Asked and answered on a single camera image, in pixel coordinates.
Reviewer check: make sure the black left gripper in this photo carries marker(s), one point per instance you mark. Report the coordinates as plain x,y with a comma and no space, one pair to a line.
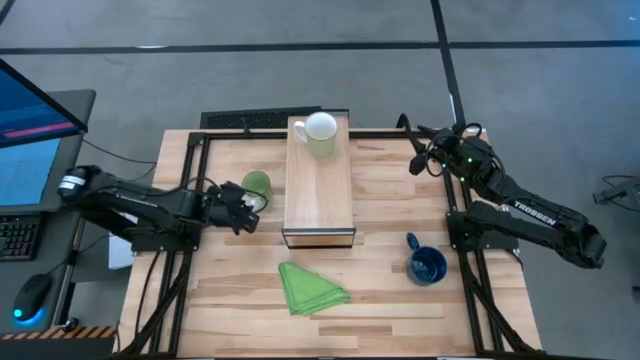
232,210

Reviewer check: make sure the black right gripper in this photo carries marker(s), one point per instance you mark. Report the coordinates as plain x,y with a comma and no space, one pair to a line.
450,150

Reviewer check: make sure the green glass cup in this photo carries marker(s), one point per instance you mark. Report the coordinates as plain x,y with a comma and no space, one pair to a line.
257,181

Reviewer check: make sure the white mug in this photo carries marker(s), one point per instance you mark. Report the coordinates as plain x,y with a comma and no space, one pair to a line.
321,126

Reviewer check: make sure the blue mug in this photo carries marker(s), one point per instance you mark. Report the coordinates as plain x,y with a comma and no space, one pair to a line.
427,265

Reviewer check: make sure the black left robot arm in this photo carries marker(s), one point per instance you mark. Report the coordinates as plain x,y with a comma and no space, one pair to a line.
130,200

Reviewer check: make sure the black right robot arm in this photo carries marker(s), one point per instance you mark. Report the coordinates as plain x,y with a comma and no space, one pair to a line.
540,212

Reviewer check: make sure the black perforated floor mat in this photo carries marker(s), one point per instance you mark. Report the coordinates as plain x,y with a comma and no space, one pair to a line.
250,119

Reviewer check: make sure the green folded cloth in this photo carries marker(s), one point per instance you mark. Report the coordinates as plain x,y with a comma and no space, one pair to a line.
307,290

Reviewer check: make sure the white box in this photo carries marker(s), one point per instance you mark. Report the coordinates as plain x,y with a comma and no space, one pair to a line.
120,252

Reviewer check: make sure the grey side desk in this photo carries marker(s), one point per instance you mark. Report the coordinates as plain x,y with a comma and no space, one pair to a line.
57,260

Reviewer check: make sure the black floor stand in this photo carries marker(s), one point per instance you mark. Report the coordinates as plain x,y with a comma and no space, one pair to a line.
620,192

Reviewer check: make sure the grey framed monitor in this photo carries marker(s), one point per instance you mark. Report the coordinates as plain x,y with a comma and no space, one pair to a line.
25,170

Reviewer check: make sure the yellow black hazard strip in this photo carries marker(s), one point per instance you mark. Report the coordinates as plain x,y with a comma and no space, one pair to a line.
60,332

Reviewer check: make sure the black keyboard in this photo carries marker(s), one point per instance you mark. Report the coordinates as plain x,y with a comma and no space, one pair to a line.
17,237

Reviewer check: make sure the black computer mouse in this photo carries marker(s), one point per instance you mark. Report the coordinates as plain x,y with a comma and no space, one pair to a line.
32,295

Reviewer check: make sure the black framed tilted monitor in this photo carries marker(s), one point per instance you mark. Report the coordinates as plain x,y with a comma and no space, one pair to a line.
30,115

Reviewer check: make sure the wooden shelf with black frame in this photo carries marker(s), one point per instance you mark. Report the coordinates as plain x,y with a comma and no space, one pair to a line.
317,200

